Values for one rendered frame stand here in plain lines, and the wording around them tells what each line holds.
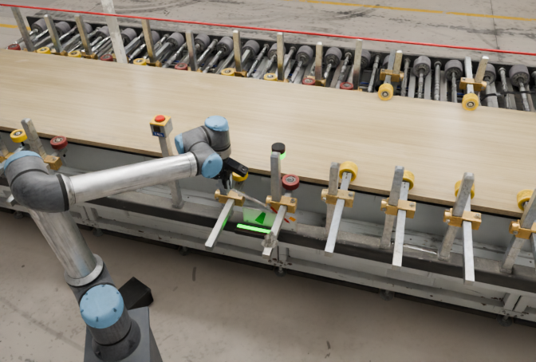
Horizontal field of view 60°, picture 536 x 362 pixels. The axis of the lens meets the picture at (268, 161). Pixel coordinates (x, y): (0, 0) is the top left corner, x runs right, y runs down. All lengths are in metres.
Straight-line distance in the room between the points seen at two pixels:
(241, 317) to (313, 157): 1.03
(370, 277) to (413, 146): 0.79
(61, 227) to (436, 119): 1.89
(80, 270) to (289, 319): 1.28
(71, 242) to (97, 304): 0.25
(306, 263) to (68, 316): 1.39
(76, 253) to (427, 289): 1.81
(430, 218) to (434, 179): 0.19
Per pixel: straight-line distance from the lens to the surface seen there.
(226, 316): 2.78
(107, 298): 1.90
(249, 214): 2.20
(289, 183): 2.13
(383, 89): 2.71
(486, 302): 2.82
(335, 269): 2.75
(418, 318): 2.85
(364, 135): 2.45
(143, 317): 2.14
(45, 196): 1.52
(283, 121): 2.52
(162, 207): 2.40
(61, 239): 1.80
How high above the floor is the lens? 2.35
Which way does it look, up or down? 40 degrees down
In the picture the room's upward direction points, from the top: 2 degrees counter-clockwise
